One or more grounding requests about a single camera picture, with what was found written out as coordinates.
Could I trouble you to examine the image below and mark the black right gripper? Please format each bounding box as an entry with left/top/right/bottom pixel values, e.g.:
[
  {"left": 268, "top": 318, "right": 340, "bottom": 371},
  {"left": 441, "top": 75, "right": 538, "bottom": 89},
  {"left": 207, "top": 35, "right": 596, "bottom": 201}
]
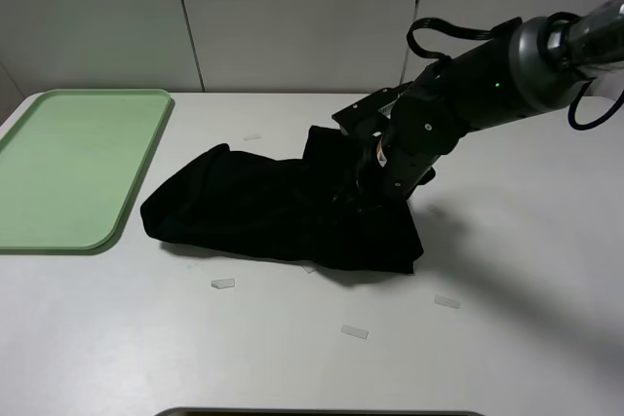
[{"left": 331, "top": 135, "right": 437, "bottom": 206}]

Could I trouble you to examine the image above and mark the black short sleeve shirt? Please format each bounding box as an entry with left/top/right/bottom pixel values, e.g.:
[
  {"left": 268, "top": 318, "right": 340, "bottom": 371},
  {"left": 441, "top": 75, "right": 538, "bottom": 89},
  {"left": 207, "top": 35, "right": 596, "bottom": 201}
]
[{"left": 140, "top": 126, "right": 424, "bottom": 274}]

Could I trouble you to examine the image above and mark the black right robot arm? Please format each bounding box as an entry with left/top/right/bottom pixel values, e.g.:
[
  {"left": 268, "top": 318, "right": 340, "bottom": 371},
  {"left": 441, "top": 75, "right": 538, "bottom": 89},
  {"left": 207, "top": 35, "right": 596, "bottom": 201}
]
[{"left": 333, "top": 0, "right": 623, "bottom": 203}]

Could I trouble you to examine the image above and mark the light green plastic tray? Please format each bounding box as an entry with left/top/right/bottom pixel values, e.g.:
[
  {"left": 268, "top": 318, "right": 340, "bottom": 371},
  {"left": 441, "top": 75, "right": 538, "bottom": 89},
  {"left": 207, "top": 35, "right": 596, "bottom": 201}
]
[{"left": 1, "top": 90, "right": 173, "bottom": 252}]

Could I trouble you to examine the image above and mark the clear tape marker upper left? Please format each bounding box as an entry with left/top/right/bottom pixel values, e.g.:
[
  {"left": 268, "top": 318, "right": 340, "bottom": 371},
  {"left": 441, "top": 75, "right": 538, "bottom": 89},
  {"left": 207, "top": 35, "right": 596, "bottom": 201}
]
[{"left": 244, "top": 133, "right": 262, "bottom": 141}]

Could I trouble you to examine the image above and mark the clear tape marker lower right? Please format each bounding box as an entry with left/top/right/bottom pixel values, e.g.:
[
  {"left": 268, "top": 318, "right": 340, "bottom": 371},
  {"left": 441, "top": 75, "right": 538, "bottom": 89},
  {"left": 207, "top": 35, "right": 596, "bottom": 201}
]
[{"left": 434, "top": 294, "right": 461, "bottom": 310}]

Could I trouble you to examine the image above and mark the clear tape marker bottom middle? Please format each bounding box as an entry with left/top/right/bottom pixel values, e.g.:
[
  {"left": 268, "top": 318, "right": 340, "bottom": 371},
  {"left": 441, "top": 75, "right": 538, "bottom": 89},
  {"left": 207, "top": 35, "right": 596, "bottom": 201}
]
[{"left": 341, "top": 324, "right": 369, "bottom": 340}]

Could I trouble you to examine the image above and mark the clear tape marker lower left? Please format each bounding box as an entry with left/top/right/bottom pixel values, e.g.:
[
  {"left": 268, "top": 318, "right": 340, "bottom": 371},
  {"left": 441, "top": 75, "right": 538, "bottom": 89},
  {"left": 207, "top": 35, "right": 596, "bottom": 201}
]
[{"left": 211, "top": 279, "right": 236, "bottom": 289}]

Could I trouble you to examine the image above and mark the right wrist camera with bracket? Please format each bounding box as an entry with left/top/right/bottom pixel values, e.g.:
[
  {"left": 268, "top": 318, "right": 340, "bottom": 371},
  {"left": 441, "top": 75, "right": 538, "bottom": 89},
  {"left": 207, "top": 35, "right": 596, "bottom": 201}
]
[{"left": 331, "top": 83, "right": 410, "bottom": 139}]

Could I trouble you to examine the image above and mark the black right camera cable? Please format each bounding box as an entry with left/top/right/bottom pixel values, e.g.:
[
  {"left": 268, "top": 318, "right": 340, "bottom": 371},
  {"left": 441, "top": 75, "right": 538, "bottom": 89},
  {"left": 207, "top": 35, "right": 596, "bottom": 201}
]
[{"left": 407, "top": 18, "right": 624, "bottom": 132}]

